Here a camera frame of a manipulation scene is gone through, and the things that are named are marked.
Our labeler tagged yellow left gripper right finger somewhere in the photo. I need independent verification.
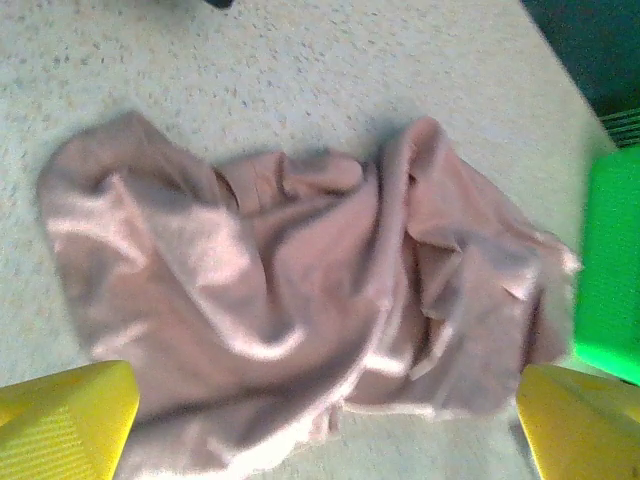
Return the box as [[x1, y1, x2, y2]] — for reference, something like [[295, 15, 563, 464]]
[[516, 363, 640, 480]]

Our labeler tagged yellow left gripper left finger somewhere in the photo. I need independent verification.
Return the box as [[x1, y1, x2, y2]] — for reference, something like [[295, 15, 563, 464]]
[[0, 359, 141, 480]]

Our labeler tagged pink t-shirt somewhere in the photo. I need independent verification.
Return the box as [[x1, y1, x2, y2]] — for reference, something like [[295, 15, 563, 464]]
[[34, 109, 584, 480]]

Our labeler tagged green plastic basket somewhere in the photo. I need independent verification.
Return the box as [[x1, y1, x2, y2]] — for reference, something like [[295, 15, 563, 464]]
[[572, 107, 640, 387]]

